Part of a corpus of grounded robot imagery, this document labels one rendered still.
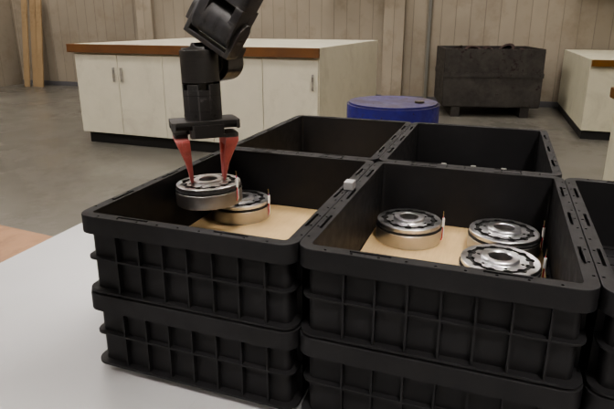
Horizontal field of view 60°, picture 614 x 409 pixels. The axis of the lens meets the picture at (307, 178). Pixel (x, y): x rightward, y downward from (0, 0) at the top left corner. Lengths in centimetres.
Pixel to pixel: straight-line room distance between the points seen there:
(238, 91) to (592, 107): 356
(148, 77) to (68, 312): 428
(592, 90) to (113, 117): 474
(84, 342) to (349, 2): 782
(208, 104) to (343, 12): 770
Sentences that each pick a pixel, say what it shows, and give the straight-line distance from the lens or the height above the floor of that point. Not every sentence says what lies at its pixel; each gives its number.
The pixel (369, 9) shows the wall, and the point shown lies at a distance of 837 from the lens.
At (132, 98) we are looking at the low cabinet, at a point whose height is 47.
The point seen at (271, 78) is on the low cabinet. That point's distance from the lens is 453.
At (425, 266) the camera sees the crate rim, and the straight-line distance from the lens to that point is 55.
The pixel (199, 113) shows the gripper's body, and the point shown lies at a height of 103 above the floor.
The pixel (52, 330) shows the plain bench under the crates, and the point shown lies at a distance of 95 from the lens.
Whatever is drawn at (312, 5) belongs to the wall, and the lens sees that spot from 861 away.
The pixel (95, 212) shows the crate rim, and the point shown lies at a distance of 74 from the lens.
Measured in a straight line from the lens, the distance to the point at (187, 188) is 83.
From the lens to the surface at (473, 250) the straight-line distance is 78.
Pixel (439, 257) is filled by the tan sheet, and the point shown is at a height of 83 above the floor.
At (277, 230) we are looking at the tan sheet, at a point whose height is 83.
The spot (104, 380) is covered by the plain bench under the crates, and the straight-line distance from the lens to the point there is 81.
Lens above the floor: 116
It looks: 17 degrees down
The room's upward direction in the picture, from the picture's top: straight up
